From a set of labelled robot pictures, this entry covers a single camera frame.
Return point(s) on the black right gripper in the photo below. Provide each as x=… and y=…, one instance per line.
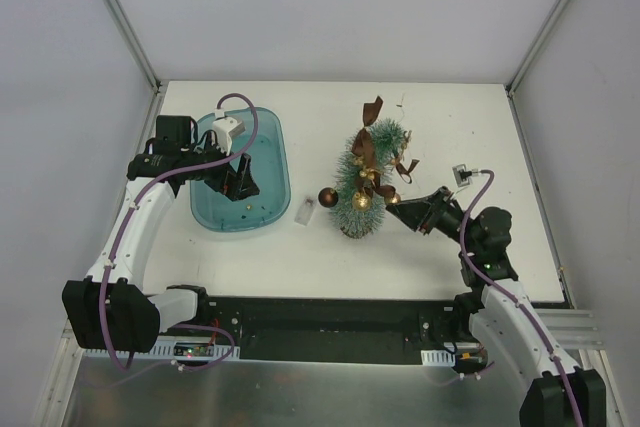
x=430, y=212

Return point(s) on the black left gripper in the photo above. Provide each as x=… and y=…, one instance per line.
x=226, y=175

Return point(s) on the teal transparent plastic bin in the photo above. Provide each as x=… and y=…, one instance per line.
x=269, y=170

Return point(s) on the gold ball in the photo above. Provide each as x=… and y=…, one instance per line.
x=361, y=201

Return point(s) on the gold berry sprig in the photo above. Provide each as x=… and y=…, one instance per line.
x=364, y=156

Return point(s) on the small frosted green christmas tree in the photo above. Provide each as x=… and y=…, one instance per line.
x=365, y=182

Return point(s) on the brown matte ball ornament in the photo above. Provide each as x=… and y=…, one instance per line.
x=328, y=197

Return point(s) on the brown ribbon bow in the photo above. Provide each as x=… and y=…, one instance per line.
x=377, y=187

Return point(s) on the gold glitter ball ornament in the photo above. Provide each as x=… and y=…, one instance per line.
x=394, y=199

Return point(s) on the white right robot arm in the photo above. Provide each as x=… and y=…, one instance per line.
x=551, y=387

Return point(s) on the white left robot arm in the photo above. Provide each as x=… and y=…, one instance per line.
x=107, y=309

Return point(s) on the right controller board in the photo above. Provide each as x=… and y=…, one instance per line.
x=450, y=358

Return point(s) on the controller board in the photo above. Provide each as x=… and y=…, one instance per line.
x=450, y=358
x=194, y=351

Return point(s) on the left controller board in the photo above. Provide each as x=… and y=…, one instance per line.
x=194, y=351

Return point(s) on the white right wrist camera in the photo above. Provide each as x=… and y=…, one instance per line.
x=463, y=176

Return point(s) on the left aluminium corner post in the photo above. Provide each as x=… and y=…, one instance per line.
x=132, y=42

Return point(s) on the aluminium corner post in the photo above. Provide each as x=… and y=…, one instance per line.
x=542, y=36
x=132, y=42

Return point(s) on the right aluminium corner post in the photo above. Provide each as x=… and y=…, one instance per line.
x=542, y=36

